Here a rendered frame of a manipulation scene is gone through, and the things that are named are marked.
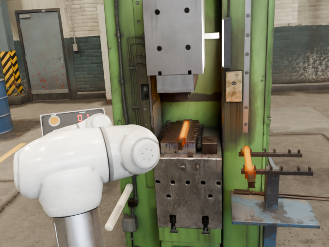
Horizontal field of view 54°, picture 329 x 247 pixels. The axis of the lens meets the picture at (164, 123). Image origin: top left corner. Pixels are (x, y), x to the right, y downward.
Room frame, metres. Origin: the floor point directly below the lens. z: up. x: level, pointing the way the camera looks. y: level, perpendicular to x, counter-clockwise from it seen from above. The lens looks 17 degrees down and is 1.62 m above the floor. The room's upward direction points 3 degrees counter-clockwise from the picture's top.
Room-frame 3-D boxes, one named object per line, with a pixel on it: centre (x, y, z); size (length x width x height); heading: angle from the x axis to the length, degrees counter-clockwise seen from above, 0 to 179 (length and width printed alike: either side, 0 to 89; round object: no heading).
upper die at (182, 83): (1.92, -0.10, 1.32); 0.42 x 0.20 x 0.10; 171
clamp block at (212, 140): (1.75, -0.25, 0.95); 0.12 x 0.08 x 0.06; 171
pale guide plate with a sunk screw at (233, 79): (1.79, -0.40, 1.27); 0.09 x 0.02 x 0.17; 81
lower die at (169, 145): (1.92, -0.10, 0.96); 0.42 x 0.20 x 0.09; 171
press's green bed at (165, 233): (1.92, -0.16, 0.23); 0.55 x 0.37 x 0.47; 171
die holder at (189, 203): (1.92, -0.16, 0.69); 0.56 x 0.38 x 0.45; 171
